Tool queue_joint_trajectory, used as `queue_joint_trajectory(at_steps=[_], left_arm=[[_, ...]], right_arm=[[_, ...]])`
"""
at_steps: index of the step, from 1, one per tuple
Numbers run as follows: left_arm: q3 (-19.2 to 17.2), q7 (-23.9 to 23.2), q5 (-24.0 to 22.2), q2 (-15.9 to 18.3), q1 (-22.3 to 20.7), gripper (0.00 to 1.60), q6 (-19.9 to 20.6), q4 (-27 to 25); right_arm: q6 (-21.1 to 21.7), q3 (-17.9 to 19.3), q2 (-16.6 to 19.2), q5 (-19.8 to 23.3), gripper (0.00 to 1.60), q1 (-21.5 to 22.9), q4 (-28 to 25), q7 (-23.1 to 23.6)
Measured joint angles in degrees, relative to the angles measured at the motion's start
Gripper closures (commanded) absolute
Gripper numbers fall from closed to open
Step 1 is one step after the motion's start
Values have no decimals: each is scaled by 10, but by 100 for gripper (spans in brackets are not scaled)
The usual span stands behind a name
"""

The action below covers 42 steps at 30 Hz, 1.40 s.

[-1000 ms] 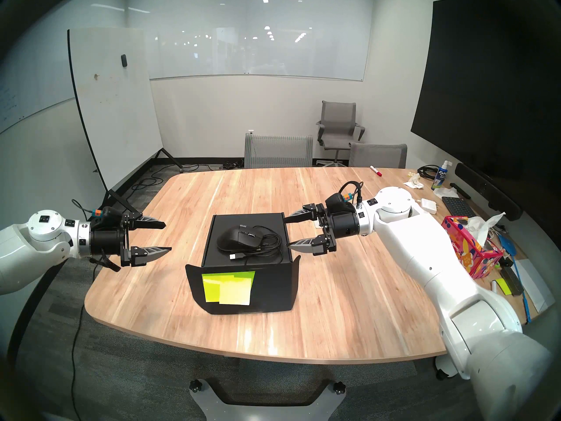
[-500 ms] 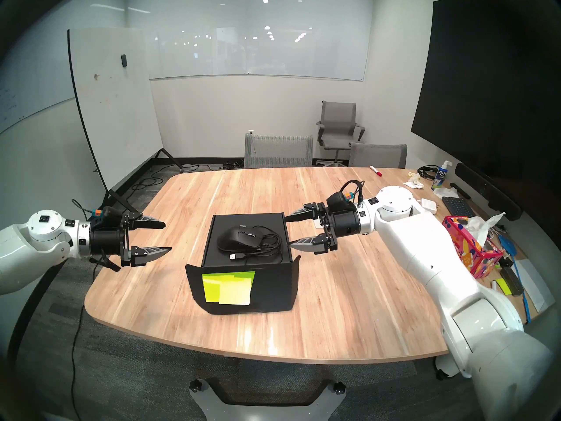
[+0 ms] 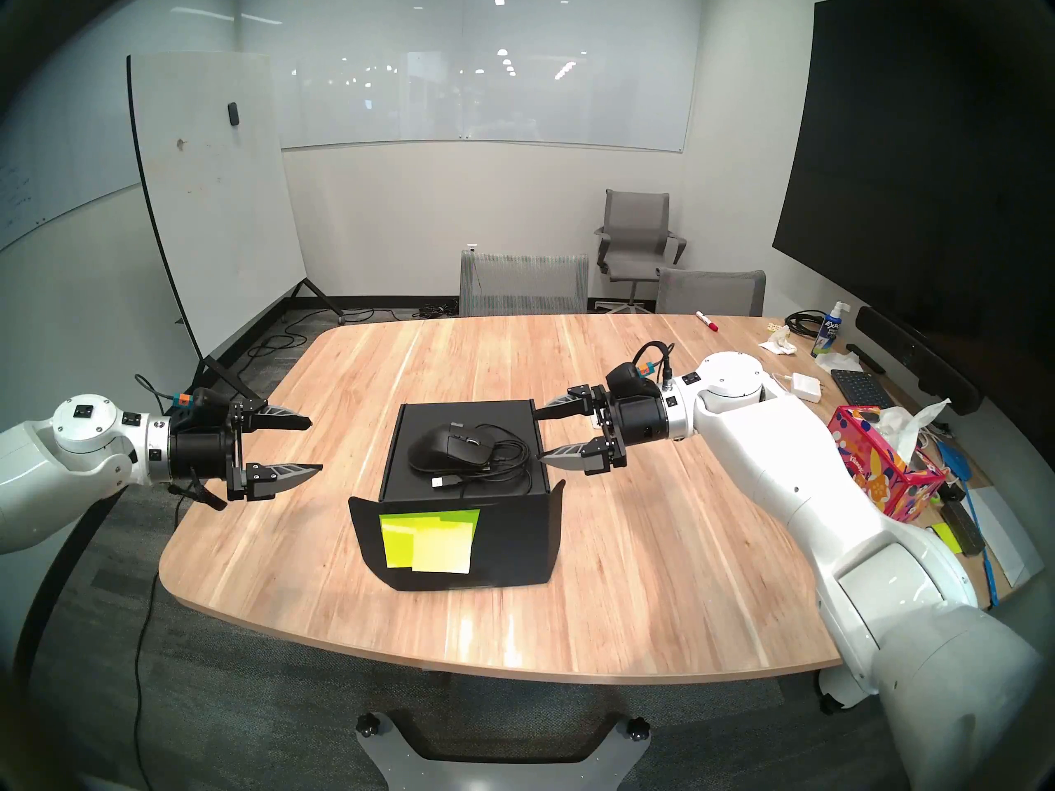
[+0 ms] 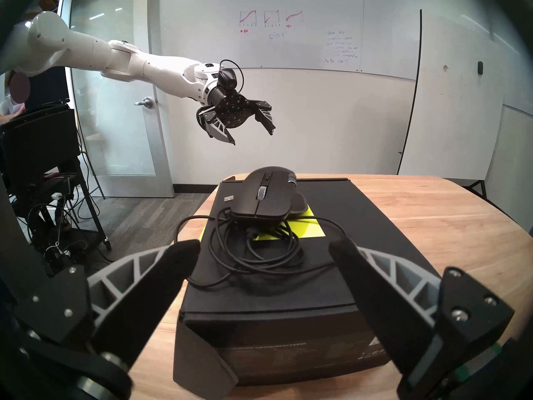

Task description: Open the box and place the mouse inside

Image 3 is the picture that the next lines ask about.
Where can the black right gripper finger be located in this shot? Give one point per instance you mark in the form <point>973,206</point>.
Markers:
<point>581,404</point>
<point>597,456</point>

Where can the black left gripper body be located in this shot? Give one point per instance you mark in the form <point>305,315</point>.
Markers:
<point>202,456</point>

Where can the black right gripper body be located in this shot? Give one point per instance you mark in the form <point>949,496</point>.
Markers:
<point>643,420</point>

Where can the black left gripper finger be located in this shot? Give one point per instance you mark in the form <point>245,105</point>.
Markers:
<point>272,418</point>
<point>276,476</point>

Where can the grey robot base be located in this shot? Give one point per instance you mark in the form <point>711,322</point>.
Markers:
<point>391,760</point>

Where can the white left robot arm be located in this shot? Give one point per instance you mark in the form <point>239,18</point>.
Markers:
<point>49,476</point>

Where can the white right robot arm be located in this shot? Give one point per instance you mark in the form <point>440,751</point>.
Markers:
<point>783,451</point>

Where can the black cardboard box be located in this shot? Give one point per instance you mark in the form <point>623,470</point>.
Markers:
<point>519,546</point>

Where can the colourful floral tissue box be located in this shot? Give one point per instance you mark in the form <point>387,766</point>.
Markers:
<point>878,468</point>

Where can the red capped whiteboard marker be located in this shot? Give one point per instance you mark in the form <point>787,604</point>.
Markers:
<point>706,320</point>

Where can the grey ribbed mesh chair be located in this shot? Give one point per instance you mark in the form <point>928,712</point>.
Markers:
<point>523,285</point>

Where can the lime green sticky note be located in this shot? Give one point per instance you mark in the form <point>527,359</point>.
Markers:
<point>394,542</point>

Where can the crumpled white tissue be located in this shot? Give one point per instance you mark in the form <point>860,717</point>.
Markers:
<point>839,362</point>
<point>779,344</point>

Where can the pale yellow sticky note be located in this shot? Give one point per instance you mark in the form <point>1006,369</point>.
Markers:
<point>441,552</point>

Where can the grey office chair with armrests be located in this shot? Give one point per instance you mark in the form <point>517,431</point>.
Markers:
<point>635,227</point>

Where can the whiteboard cleaner spray bottle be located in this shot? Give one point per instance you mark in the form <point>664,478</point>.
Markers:
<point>828,336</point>

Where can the white freestanding whiteboard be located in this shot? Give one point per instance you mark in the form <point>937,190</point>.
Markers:
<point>214,212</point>

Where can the black keyboard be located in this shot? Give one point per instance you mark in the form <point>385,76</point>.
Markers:
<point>861,388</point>

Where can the black video conference bar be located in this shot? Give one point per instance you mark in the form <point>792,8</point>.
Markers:
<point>915,357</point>

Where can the yellow sticky note pad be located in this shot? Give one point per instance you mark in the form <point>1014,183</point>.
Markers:
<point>945,535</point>

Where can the black flat eraser block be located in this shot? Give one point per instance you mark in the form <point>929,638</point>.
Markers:
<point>963,521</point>

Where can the glass whiteboard with blue writing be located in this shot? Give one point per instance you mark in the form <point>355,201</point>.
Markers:
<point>41,147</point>

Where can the white paper sheet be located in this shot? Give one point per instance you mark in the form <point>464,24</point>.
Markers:
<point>1005,534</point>

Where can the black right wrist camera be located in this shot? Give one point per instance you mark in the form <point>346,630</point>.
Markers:
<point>630,379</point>

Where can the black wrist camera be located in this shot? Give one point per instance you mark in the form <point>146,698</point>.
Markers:
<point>630,379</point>
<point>202,406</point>

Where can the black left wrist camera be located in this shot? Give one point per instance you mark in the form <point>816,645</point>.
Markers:
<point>202,406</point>

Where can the wall-mounted glass whiteboard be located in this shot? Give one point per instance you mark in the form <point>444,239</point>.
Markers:
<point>478,72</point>

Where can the large black wall screen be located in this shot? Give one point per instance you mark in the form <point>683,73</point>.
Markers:
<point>907,180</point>

